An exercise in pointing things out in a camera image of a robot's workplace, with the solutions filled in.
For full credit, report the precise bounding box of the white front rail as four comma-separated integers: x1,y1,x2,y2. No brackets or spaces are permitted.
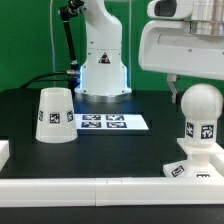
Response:
0,178,224,207

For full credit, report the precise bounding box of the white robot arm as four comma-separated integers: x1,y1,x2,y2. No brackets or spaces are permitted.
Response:
75,0,224,102

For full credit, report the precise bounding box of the white lamp base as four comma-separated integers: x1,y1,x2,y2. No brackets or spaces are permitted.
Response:
163,138,224,178

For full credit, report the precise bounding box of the white cable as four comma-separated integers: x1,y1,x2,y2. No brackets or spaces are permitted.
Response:
49,0,57,88

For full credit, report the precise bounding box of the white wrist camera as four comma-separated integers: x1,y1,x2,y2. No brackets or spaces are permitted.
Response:
147,0,193,20

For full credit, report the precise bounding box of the black cable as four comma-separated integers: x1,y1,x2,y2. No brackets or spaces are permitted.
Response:
19,70,81,89

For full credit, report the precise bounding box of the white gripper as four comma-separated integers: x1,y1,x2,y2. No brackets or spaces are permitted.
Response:
139,20,224,103

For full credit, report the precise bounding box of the white rail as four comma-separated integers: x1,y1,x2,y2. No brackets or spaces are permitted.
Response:
0,140,10,171
211,155,224,177
0,178,224,207

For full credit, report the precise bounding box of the white left rail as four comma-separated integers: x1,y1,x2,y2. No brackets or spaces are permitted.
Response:
0,140,10,171

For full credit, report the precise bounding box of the white lamp bulb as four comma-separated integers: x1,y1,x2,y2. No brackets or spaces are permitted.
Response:
181,84,223,148

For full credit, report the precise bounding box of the white lamp shade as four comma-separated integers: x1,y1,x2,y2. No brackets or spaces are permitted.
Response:
36,87,78,143

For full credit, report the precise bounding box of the white right rail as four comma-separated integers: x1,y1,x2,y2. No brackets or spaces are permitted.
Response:
211,155,224,177

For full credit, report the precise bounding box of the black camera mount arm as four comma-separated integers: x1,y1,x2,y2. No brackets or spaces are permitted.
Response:
59,0,84,72

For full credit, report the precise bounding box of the white marker sheet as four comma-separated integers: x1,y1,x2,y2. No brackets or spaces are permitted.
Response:
75,114,148,130

